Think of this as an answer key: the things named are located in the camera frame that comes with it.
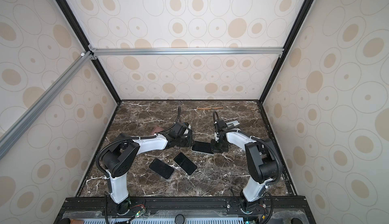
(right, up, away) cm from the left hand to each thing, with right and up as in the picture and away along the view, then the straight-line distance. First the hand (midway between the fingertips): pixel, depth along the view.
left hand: (198, 140), depth 91 cm
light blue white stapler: (+25, +10, +12) cm, 29 cm away
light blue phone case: (+3, -8, 0) cm, 8 cm away
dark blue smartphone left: (-21, -15, -6) cm, 26 cm away
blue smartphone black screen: (+3, -4, +1) cm, 5 cm away
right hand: (+10, -6, +1) cm, 12 cm away
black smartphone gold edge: (-8, -13, -3) cm, 15 cm away
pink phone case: (-29, +5, +11) cm, 31 cm away
